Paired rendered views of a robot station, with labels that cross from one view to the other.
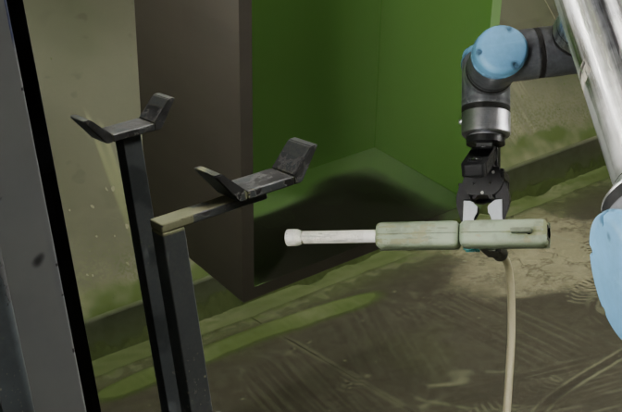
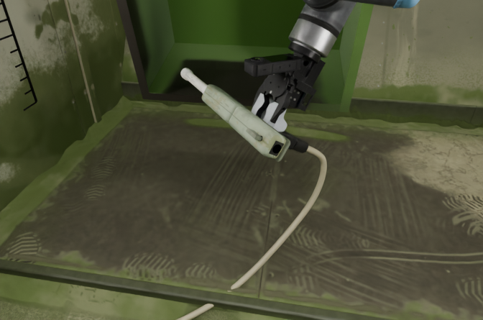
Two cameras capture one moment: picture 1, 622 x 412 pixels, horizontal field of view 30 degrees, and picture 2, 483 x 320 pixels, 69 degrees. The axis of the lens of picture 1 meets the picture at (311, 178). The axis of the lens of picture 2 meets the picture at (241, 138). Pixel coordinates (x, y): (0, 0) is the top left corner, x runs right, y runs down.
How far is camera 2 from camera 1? 1.64 m
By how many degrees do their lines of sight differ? 40
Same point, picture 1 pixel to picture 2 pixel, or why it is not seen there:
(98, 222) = not seen: hidden behind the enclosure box
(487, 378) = (330, 215)
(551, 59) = not seen: outside the picture
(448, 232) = (227, 110)
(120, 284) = not seen: hidden behind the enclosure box
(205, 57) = not seen: outside the picture
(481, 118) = (297, 29)
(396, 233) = (210, 96)
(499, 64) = not seen: outside the picture
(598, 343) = (422, 240)
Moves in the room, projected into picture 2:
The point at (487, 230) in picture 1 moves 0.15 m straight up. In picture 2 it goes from (242, 122) to (242, 49)
